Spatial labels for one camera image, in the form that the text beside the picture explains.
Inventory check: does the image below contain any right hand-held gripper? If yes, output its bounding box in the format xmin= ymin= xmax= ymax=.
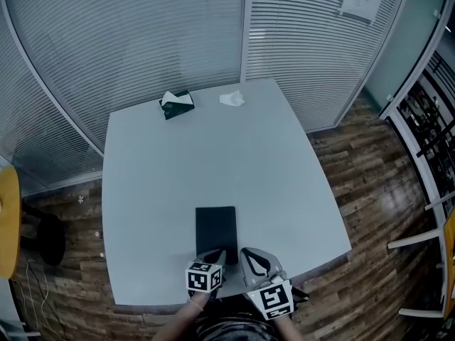
xmin=239 ymin=247 xmax=295 ymax=321

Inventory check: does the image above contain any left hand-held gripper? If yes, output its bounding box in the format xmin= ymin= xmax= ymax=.
xmin=185 ymin=248 xmax=229 ymax=294

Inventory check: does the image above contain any black notebook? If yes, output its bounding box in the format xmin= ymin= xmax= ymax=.
xmin=195 ymin=205 xmax=239 ymax=266

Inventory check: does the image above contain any person's right forearm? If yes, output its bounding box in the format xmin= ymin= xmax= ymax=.
xmin=275 ymin=314 xmax=298 ymax=341

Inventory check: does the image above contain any person's left forearm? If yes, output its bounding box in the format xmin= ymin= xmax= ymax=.
xmin=152 ymin=291 xmax=210 ymax=341

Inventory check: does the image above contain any person's dark clothing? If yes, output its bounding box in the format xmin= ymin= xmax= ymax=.
xmin=193 ymin=298 xmax=282 ymax=341

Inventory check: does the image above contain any dark green tissue box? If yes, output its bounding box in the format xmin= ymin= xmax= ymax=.
xmin=159 ymin=89 xmax=196 ymax=121

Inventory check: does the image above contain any crumpled white tissue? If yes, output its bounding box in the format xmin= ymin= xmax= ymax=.
xmin=218 ymin=90 xmax=246 ymax=107

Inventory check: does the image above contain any white furniture leg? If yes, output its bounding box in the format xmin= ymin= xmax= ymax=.
xmin=0 ymin=320 xmax=42 ymax=337

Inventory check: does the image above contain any round wooden table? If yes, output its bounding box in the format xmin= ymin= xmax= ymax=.
xmin=0 ymin=166 xmax=67 ymax=280

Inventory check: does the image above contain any black display shelf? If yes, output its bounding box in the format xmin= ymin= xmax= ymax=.
xmin=396 ymin=51 xmax=455 ymax=209

